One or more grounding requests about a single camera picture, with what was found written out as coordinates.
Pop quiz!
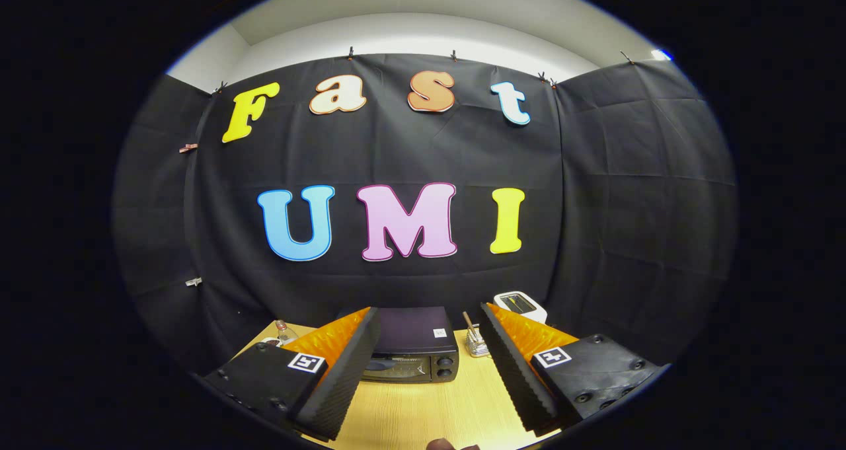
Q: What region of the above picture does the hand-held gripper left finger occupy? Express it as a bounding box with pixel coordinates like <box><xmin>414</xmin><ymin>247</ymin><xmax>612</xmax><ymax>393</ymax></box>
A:
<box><xmin>202</xmin><ymin>307</ymin><xmax>383</xmax><ymax>443</ymax></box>

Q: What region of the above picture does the metal wire holder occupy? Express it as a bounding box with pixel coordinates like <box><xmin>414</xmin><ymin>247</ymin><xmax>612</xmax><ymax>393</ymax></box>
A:
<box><xmin>466</xmin><ymin>328</ymin><xmax>492</xmax><ymax>358</ymax></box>

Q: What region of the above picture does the white pop-up toaster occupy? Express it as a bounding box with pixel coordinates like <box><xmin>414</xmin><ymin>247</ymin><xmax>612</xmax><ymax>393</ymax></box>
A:
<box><xmin>494</xmin><ymin>291</ymin><xmax>548</xmax><ymax>324</ymax></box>

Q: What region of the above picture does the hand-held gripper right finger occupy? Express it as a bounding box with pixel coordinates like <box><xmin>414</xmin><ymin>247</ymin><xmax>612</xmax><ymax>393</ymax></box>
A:
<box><xmin>478</xmin><ymin>303</ymin><xmax>664</xmax><ymax>437</ymax></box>

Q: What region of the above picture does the black toaster oven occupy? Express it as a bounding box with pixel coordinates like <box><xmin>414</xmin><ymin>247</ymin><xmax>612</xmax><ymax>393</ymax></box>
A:
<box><xmin>360</xmin><ymin>307</ymin><xmax>460</xmax><ymax>384</ymax></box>

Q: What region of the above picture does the row of small dark clips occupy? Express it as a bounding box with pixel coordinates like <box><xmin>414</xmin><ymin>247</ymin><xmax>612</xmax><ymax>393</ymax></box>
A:
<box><xmin>213</xmin><ymin>46</ymin><xmax>636</xmax><ymax>95</ymax></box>

